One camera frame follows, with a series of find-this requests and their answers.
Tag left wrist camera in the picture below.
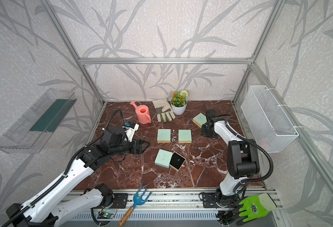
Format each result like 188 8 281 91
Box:
123 122 139 142

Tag grey work gloves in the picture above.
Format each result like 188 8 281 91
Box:
152 98 175 123

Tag mint drawer jewelry box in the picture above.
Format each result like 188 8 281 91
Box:
178 129 192 143

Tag potted plant white pot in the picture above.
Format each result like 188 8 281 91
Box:
171 90 189 115

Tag white wire mesh basket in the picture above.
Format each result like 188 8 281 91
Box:
242 85 299 153

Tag small circuit board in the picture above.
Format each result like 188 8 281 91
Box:
98 211 115 219

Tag pink watering can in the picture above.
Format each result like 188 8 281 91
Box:
130 101 151 124

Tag blue garden fork wooden handle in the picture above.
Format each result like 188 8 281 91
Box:
118 185 152 227

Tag clear plastic wall shelf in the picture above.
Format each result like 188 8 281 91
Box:
0 89 77 154

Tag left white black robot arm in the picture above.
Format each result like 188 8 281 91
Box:
4 123 150 227

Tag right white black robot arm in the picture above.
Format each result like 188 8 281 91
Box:
201 109 274 206

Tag green black garden glove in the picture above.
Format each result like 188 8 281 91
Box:
232 193 277 227

